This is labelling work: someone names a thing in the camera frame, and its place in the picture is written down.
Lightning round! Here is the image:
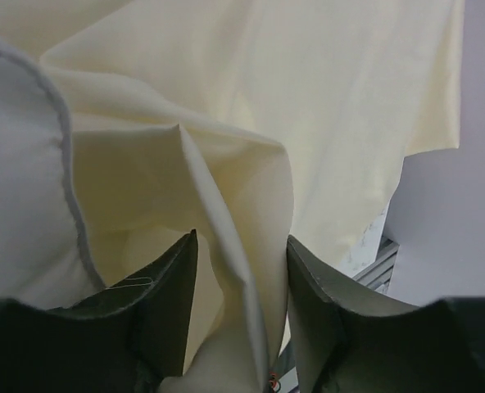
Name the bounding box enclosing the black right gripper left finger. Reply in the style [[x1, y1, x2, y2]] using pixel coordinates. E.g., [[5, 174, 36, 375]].
[[0, 232, 197, 392]]

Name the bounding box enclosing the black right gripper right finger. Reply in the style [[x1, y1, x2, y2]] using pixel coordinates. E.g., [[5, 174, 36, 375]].
[[287, 237, 485, 393]]

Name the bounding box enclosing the cream yellow pillowcase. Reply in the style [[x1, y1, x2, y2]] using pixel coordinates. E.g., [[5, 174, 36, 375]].
[[0, 1, 465, 392]]

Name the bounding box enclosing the white pillow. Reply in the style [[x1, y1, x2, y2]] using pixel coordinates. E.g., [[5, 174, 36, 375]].
[[0, 41, 105, 309]]

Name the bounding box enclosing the aluminium front rail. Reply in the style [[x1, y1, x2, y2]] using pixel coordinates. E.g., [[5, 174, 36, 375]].
[[353, 236, 399, 294]]

